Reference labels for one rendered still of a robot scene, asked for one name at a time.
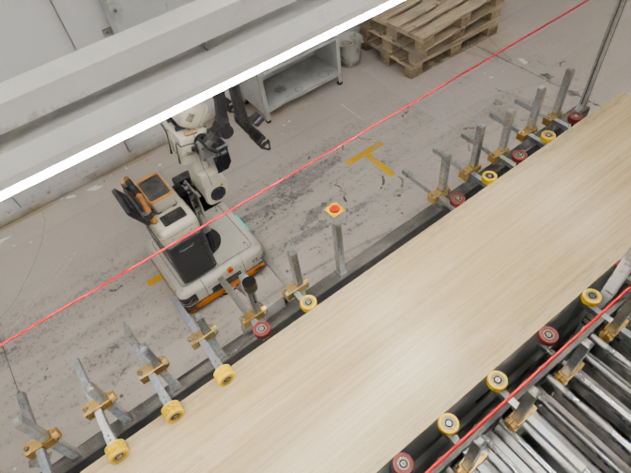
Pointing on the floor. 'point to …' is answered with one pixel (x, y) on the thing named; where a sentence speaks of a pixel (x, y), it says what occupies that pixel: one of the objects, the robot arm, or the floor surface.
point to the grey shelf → (293, 77)
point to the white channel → (27, 112)
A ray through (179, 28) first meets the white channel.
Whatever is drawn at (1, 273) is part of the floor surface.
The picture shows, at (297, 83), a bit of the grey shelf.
